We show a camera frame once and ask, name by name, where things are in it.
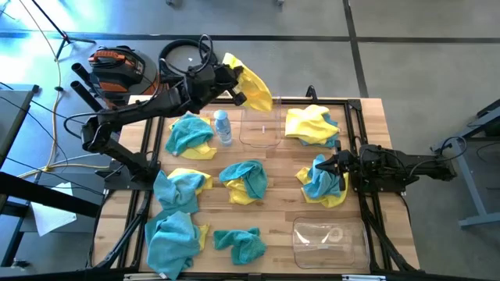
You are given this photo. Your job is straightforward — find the black tripod stand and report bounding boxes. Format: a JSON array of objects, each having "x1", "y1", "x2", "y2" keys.
[{"x1": 30, "y1": 0, "x2": 98, "y2": 62}]

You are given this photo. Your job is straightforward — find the black vacuum hose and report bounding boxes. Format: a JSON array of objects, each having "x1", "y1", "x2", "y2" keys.
[{"x1": 158, "y1": 37, "x2": 220, "y2": 89}]

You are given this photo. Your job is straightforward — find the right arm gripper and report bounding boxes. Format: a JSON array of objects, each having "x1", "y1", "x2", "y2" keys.
[{"x1": 315, "y1": 140, "x2": 365, "y2": 193}]

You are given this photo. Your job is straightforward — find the dark grey desk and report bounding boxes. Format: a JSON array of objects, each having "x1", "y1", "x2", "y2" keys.
[{"x1": 0, "y1": 83, "x2": 41, "y2": 157}]

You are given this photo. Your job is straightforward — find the black aluminium table frame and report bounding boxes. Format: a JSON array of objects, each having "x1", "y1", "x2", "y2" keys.
[{"x1": 87, "y1": 85, "x2": 421, "y2": 281}]

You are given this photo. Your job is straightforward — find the orange and black shop vacuum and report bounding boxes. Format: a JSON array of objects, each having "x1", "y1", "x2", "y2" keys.
[{"x1": 87, "y1": 44, "x2": 161, "y2": 114}]

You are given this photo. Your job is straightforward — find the large light blue microfiber towel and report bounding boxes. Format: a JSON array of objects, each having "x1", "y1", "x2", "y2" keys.
[{"x1": 144, "y1": 210, "x2": 202, "y2": 281}]

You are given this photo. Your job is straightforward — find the teal microfiber towel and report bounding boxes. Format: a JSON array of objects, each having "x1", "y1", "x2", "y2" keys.
[
  {"x1": 218, "y1": 159, "x2": 270, "y2": 201},
  {"x1": 164, "y1": 112, "x2": 216, "y2": 157},
  {"x1": 212, "y1": 226, "x2": 268, "y2": 266}
]

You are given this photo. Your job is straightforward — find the silver metal bracket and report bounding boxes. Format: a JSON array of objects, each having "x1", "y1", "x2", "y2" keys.
[
  {"x1": 341, "y1": 274, "x2": 387, "y2": 281},
  {"x1": 123, "y1": 272, "x2": 170, "y2": 281}
]

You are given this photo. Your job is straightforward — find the yellow cable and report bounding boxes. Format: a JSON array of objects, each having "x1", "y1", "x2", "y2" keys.
[{"x1": 17, "y1": 0, "x2": 113, "y2": 180}]

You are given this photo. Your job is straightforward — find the clear plastic basket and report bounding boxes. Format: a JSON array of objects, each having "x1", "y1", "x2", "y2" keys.
[
  {"x1": 291, "y1": 216, "x2": 371, "y2": 270},
  {"x1": 238, "y1": 95, "x2": 283, "y2": 149}
]

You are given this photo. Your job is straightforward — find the clear bottle with blue cap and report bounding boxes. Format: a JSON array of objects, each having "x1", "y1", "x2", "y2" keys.
[{"x1": 212, "y1": 109, "x2": 234, "y2": 148}]

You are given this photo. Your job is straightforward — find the white paper sheet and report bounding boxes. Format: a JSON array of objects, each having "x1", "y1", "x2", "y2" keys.
[{"x1": 30, "y1": 181, "x2": 78, "y2": 238}]

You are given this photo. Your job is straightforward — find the black vacuum wand tube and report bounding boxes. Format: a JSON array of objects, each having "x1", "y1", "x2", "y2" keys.
[
  {"x1": 70, "y1": 80, "x2": 106, "y2": 114},
  {"x1": 70, "y1": 62, "x2": 98, "y2": 89}
]

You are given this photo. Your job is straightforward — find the black metal beam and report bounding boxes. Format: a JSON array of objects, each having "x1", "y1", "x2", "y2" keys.
[{"x1": 0, "y1": 170, "x2": 103, "y2": 219}]

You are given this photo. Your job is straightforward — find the grey metal table frame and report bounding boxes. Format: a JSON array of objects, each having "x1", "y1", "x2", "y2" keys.
[{"x1": 430, "y1": 97, "x2": 500, "y2": 230}]

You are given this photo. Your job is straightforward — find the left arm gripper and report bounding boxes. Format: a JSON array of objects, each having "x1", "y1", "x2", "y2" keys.
[{"x1": 183, "y1": 62, "x2": 248, "y2": 111}]

